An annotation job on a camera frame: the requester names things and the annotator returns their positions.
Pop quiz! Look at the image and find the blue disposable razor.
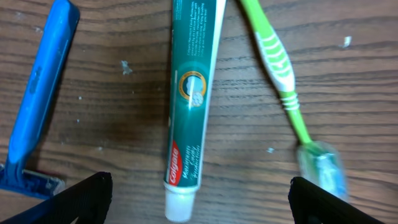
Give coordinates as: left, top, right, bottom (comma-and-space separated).
1, 0, 80, 200

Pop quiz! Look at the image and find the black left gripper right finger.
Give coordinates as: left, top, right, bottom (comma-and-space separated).
288, 177, 383, 224

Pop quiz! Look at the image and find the green white toothpaste tube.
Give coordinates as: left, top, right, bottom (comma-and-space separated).
164, 0, 226, 223

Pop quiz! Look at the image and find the green toothbrush with cap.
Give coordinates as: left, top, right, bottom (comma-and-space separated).
241, 0, 348, 200

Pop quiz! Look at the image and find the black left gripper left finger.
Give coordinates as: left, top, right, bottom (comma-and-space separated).
1, 172, 113, 224

